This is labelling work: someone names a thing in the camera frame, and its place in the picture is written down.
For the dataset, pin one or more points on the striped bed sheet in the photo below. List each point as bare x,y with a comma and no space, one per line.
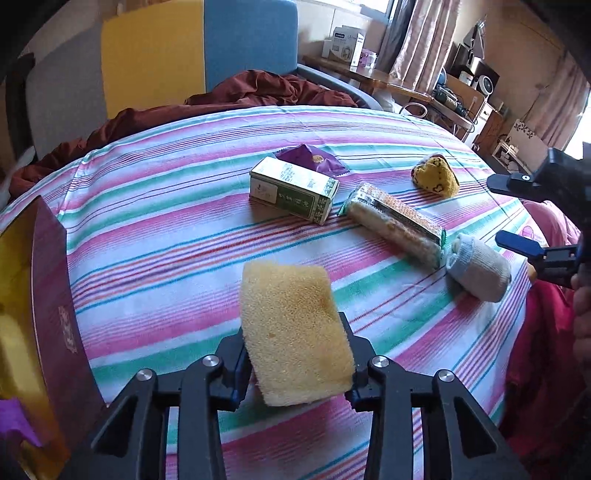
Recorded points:
184,240

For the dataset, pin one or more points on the white appliance box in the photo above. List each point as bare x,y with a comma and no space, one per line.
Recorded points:
344,44

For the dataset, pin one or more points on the gold tin box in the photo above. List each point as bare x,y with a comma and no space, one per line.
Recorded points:
51,300

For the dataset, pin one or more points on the black rolled mat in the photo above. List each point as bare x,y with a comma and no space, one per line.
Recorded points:
21,101

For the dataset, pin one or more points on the white coiled tube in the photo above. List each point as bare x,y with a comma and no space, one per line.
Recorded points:
414,110

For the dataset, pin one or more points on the pink container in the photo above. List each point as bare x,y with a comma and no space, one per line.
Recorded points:
369,59

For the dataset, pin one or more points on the grey yellow blue sofa chair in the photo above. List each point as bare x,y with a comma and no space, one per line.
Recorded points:
152,60

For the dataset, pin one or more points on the person's right hand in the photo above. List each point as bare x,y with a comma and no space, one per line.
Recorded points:
584,318

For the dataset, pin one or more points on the black speaker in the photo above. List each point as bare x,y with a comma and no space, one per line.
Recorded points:
475,64

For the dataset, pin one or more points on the pale grey sock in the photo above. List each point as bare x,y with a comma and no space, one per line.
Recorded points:
482,272

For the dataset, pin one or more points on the purple cloth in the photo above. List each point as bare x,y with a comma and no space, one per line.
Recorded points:
16,420

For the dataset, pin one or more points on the white decorated panel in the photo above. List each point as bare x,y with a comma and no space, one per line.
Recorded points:
531,138

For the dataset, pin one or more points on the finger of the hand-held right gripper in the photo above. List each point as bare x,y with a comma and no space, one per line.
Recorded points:
512,184
517,242

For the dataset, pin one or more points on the purple snack packet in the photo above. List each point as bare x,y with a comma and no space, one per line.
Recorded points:
309,157

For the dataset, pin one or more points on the long biscuit packet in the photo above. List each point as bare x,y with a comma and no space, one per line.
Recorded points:
392,221

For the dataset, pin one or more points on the white cabinet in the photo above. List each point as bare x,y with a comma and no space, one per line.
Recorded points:
484,122

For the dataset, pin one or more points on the white low rack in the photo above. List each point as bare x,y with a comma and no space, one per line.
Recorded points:
507,152

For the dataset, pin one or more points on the pink patterned curtain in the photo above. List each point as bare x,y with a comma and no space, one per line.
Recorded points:
563,101
425,46

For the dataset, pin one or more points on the maroon blanket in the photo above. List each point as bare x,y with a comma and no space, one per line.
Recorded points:
258,90

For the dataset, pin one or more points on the wooden desk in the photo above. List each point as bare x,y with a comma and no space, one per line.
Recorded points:
369,78

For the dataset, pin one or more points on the yellow sock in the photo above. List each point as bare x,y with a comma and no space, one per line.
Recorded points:
436,177

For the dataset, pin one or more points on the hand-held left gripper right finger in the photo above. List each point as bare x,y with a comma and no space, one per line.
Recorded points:
364,383

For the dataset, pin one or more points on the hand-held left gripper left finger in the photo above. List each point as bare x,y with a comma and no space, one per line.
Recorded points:
231,369

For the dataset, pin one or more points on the small printed carton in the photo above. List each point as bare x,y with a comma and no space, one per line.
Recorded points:
295,191

